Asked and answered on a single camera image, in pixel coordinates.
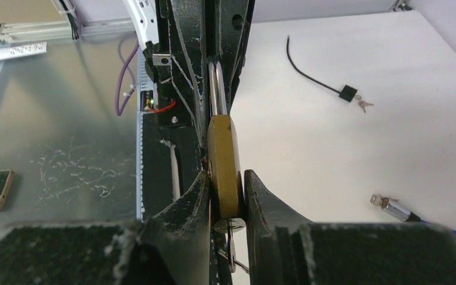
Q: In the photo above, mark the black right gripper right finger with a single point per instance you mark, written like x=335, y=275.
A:
x=284, y=247

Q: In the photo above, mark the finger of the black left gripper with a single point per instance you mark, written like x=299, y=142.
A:
x=233, y=24
x=189, y=20

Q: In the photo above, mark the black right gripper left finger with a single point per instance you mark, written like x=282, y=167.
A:
x=172, y=247

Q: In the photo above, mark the padlock key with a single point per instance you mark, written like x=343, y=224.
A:
x=227, y=227

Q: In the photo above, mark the brass padlock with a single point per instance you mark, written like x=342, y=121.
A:
x=223, y=148

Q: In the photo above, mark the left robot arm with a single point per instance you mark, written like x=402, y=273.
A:
x=158, y=39

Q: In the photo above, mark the small silver keys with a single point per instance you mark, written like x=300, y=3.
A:
x=362, y=103

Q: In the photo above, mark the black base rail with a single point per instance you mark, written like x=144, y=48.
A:
x=167, y=160

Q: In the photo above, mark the blue cable lock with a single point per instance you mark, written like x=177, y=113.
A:
x=398, y=211

